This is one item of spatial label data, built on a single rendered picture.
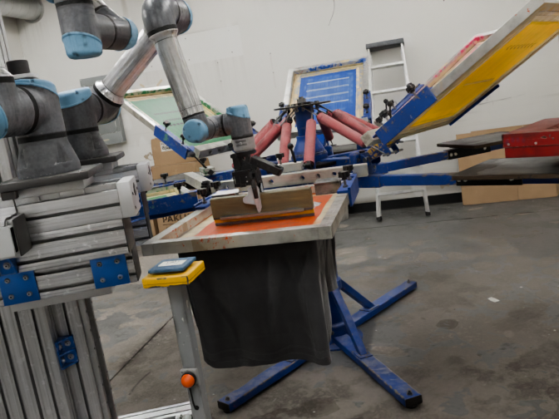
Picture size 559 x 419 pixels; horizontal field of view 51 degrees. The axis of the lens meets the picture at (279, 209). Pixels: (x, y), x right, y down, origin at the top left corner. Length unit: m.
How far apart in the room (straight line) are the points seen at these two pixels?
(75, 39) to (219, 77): 5.36
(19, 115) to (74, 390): 0.88
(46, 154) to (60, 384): 0.71
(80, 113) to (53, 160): 0.52
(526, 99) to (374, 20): 1.72
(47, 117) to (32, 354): 0.71
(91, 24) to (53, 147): 0.36
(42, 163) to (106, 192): 0.16
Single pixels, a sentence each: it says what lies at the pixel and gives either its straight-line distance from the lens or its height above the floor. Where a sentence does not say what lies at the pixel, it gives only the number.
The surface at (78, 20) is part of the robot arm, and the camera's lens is 1.29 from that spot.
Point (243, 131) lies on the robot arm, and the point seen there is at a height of 1.27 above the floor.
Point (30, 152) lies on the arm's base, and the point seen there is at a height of 1.32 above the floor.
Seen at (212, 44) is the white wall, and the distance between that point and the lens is 6.64.
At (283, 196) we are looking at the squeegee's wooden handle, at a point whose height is 1.03.
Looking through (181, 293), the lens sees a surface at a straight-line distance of 1.58.
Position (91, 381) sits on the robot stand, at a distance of 1.92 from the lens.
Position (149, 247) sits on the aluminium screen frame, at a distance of 1.80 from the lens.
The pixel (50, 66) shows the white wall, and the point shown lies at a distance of 7.51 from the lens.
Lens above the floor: 1.35
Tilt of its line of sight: 11 degrees down
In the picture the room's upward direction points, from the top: 9 degrees counter-clockwise
